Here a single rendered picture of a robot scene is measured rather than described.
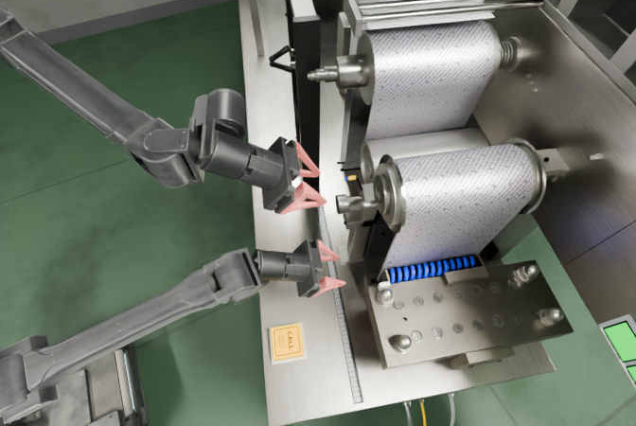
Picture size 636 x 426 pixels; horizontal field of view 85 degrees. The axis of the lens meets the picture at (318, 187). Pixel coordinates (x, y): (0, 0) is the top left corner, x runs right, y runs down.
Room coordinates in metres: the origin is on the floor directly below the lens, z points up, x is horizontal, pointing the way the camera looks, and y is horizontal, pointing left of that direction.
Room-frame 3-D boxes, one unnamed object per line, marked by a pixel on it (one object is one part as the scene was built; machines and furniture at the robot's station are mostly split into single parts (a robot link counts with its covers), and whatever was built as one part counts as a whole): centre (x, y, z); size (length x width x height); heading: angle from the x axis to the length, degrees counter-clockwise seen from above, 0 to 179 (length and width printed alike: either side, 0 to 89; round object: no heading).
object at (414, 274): (0.29, -0.27, 1.03); 0.21 x 0.04 x 0.03; 99
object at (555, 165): (0.40, -0.43, 1.28); 0.06 x 0.05 x 0.02; 99
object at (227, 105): (0.34, 0.17, 1.42); 0.12 x 0.12 x 0.09; 6
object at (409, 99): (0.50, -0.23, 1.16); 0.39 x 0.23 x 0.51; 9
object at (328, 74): (0.58, -0.01, 1.33); 0.06 x 0.03 x 0.03; 99
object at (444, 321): (0.20, -0.32, 1.00); 0.40 x 0.16 x 0.06; 99
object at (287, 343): (0.15, 0.07, 0.91); 0.07 x 0.07 x 0.02; 9
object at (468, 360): (0.11, -0.35, 0.96); 0.10 x 0.03 x 0.11; 99
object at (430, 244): (0.31, -0.26, 1.12); 0.23 x 0.01 x 0.18; 99
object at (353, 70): (0.59, -0.07, 1.33); 0.06 x 0.06 x 0.06; 9
